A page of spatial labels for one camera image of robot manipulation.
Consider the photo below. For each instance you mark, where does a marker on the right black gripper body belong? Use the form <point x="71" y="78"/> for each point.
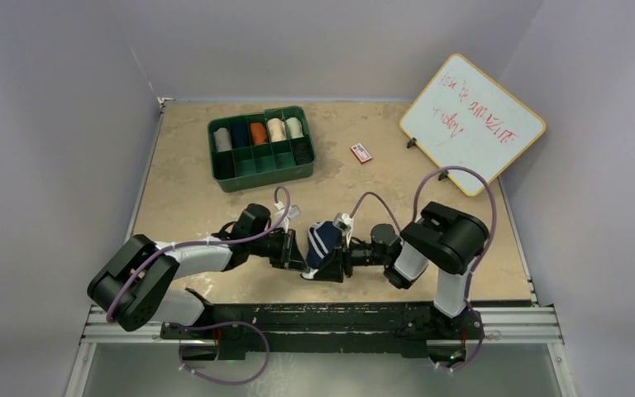
<point x="360" y="254"/>

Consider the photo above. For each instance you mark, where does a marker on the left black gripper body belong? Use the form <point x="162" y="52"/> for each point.
<point x="273" y="246"/>

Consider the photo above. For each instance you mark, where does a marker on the navy white underwear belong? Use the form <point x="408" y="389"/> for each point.
<point x="322" y="239"/>

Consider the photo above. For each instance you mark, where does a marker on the green divided storage tray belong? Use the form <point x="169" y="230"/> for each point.
<point x="255" y="166"/>

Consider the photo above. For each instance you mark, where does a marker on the black striped underwear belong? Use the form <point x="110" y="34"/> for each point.
<point x="303" y="153"/>

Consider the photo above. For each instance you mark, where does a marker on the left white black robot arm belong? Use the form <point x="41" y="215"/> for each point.
<point x="134" y="286"/>

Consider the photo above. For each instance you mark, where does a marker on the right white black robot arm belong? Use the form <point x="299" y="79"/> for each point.
<point x="451" y="240"/>

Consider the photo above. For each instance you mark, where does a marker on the orange rolled underwear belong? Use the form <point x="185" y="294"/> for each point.
<point x="259" y="134"/>

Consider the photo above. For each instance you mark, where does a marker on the navy rolled underwear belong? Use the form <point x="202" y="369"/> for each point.
<point x="240" y="135"/>

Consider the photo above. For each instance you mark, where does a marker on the beige rolled underwear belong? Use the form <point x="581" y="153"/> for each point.
<point x="276" y="129"/>

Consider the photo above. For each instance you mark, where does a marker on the grey rolled underwear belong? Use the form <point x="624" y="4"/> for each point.
<point x="222" y="140"/>

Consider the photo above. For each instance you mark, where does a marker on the pale green rolled underwear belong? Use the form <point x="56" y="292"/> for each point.
<point x="294" y="128"/>

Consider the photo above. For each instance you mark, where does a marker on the small red white box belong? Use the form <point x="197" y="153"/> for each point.
<point x="360" y="153"/>

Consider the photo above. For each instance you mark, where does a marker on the whiteboard with red writing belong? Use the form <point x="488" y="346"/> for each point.
<point x="468" y="122"/>

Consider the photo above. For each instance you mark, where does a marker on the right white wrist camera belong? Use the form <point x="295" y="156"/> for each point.
<point x="345" y="224"/>

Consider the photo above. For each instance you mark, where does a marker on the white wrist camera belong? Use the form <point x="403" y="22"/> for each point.
<point x="345" y="224"/>
<point x="287" y="212"/>

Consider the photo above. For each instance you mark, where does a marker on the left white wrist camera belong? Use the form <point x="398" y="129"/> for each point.
<point x="287" y="212"/>

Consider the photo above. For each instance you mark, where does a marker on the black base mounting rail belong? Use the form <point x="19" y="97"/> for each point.
<point x="409" y="329"/>

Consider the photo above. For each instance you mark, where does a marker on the aluminium frame rail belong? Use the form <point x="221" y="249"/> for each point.
<point x="502" y="325"/>

